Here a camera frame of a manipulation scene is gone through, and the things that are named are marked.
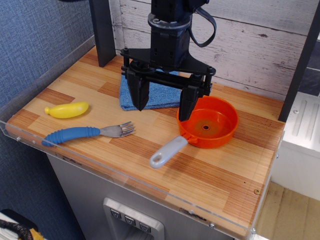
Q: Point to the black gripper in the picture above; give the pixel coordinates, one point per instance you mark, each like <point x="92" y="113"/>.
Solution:
<point x="167" y="62"/>

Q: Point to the blue handled spork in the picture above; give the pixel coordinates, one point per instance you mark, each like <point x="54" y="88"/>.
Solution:
<point x="64" y="135"/>

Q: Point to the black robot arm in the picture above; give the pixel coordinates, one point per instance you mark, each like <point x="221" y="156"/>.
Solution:
<point x="172" y="13"/>

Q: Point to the blue folded cloth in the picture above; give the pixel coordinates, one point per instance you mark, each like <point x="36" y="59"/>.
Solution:
<point x="160" y="96"/>

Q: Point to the yellow toy banana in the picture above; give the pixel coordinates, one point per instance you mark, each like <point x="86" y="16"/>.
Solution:
<point x="69" y="110"/>

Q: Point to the grey cabinet with dispenser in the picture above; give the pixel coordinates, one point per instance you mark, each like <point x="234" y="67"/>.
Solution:
<point x="108" y="209"/>

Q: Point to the white appliance at right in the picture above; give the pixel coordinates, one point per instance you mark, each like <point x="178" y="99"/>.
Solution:
<point x="297" y="163"/>

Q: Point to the clear acrylic table guard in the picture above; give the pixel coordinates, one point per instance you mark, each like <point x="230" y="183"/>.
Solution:
<point x="221" y="187"/>

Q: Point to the black yellow object bottom left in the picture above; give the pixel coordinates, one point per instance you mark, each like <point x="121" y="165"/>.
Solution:
<point x="14" y="226"/>

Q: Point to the orange pot grey handle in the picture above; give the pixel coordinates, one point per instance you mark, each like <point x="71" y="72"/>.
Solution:
<point x="212" y="124"/>

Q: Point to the dark left frame post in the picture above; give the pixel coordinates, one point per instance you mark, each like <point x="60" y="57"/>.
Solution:
<point x="103" y="31"/>

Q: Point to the dark frame post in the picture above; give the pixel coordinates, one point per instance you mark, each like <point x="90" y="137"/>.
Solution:
<point x="304" y="58"/>
<point x="103" y="31"/>

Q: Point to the dark right frame post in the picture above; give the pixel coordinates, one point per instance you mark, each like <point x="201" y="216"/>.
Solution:
<point x="304" y="58"/>

